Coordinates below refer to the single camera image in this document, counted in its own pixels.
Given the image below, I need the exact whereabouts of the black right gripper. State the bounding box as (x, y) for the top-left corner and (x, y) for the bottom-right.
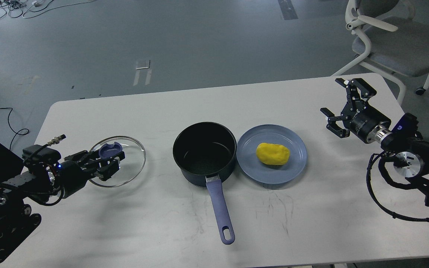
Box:
(320, 78), (391, 144)

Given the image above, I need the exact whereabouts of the black floor cable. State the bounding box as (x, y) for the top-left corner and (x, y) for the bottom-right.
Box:
(0, 84), (30, 151)

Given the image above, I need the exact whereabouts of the white grey office chair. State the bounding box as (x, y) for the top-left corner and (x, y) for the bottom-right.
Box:
(334, 0), (429, 103)

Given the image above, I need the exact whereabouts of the glass pot lid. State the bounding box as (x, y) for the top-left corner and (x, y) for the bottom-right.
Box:
(89, 135), (146, 188)

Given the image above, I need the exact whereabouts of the yellow potato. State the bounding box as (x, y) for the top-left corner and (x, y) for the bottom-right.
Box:
(255, 143), (290, 166)

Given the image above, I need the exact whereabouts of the blue plate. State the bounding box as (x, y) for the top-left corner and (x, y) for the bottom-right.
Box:
(236, 124), (308, 185)

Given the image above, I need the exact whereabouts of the dark blue saucepan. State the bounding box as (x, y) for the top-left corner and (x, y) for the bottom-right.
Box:
(172, 122), (237, 245)

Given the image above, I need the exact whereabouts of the bundle of floor cables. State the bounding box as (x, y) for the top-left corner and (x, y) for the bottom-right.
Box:
(0, 0), (98, 23)

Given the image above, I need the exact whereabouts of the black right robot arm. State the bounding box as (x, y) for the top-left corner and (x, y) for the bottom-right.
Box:
(320, 78), (429, 223)

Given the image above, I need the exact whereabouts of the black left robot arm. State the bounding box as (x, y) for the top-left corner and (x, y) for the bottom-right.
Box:
(0, 135), (125, 263)

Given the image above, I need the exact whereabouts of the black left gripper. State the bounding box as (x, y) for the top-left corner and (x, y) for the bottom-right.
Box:
(56, 150), (125, 199)

